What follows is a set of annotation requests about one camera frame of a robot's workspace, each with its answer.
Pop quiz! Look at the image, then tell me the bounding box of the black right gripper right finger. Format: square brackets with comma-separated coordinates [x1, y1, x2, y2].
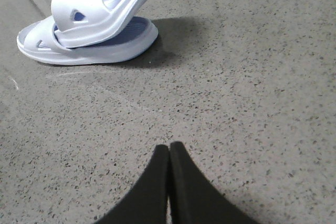
[170, 142, 256, 223]

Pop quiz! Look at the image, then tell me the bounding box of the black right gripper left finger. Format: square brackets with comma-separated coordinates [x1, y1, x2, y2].
[97, 145, 169, 224]

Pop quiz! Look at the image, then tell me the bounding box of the light blue slipper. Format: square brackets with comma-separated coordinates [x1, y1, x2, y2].
[17, 16, 158, 66]
[51, 0, 147, 48]

